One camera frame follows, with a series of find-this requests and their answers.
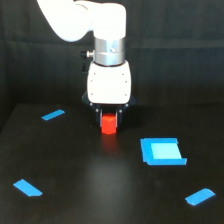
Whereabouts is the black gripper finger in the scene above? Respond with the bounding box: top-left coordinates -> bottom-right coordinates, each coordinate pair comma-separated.
116,107 -> 123,129
95,107 -> 103,128

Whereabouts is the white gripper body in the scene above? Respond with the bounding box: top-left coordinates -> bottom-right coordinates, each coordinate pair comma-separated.
82,61 -> 136,113

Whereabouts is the red cylinder block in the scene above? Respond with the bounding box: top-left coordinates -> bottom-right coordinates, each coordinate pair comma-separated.
101,114 -> 117,134

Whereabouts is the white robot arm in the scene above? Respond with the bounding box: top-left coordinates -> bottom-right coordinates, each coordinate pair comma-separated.
37,0 -> 135,134

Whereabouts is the blue tape strip far left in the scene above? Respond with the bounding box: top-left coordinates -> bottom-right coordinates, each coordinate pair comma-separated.
41,109 -> 65,121

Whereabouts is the blue tape strip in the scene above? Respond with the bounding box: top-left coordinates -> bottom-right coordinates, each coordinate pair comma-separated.
13,179 -> 42,197
41,109 -> 65,121
185,188 -> 215,206

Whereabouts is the blue tape square patch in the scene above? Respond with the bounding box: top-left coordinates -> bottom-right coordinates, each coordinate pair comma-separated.
140,138 -> 187,166

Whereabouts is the blue tape strip near left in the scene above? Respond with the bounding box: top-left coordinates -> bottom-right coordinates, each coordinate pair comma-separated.
13,179 -> 42,197

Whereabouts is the blue tape strip near right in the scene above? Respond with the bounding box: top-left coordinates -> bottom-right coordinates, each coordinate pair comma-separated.
185,188 -> 215,206

